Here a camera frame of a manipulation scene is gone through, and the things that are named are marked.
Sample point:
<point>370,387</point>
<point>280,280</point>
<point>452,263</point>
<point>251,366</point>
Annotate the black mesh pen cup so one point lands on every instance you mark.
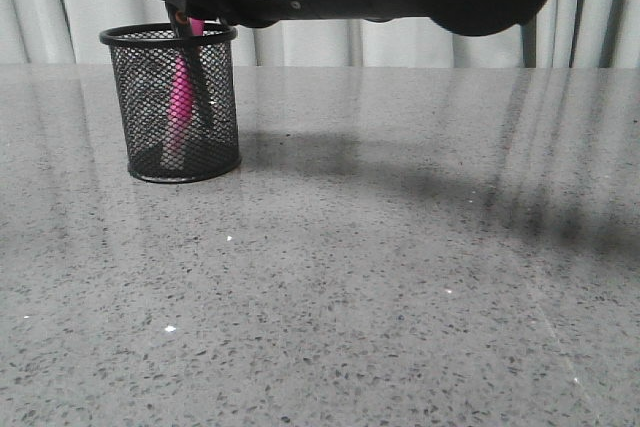
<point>143,59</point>

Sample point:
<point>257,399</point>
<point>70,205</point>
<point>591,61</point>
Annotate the grey orange scissors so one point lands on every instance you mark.
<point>183,28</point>

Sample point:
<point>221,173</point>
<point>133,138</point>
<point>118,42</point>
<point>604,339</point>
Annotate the grey curtain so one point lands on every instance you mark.
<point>566,33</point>

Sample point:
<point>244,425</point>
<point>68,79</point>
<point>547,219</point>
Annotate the pink marker pen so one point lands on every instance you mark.
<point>179,116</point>

